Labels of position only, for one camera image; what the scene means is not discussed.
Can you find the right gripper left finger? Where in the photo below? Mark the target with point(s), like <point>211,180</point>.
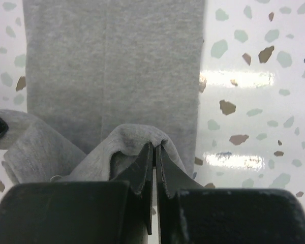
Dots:
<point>115,211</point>

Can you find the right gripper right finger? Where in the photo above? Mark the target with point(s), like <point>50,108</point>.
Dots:
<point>191,213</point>

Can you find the grey tank top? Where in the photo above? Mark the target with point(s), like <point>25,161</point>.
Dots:
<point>104,78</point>

